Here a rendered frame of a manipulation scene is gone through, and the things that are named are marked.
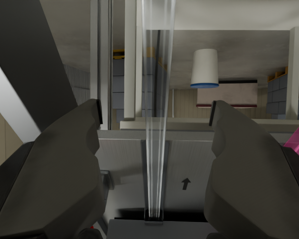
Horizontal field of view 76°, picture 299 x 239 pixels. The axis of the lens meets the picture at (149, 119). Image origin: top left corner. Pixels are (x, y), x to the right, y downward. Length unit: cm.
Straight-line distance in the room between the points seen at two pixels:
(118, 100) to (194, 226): 297
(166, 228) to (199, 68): 303
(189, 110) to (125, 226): 889
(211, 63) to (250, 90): 359
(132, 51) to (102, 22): 15
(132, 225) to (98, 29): 38
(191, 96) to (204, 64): 599
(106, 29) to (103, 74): 9
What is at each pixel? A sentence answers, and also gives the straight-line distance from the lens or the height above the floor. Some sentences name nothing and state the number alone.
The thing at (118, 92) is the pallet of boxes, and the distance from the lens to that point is 322.
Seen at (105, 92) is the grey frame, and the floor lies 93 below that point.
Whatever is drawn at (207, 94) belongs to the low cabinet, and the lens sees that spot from 654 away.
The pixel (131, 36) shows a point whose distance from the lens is 59.
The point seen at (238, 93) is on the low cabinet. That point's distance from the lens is 662.
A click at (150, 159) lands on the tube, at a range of 16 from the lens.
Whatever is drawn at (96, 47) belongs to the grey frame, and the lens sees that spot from 44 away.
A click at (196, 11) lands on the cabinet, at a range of 79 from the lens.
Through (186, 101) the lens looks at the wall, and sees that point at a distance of 914.
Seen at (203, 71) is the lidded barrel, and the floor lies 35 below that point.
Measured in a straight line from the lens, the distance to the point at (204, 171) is 20.
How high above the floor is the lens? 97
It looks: 3 degrees up
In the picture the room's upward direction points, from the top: 179 degrees counter-clockwise
